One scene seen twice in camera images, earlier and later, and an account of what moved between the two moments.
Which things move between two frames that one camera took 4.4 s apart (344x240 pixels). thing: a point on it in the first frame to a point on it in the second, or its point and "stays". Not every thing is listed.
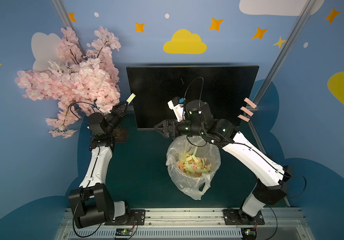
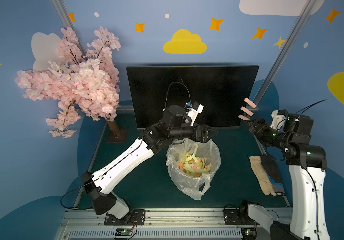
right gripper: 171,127 to 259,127
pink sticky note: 243,118 stays
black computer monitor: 225,87 stays
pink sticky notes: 249,101 stays
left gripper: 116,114 to 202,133
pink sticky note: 248,112 stays
